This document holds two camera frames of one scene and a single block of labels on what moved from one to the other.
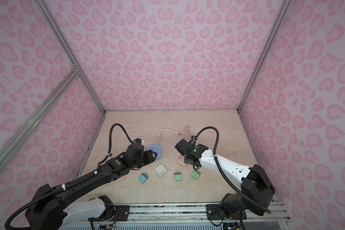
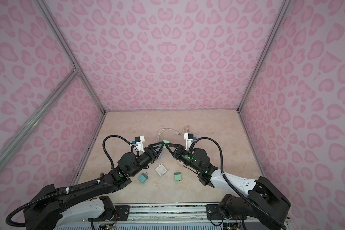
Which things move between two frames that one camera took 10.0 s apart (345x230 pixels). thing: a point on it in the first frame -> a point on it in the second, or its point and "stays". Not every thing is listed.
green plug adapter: (178, 177) stays
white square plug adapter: (161, 169) stays
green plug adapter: (195, 174) -> (165, 141)
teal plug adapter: (143, 177) stays
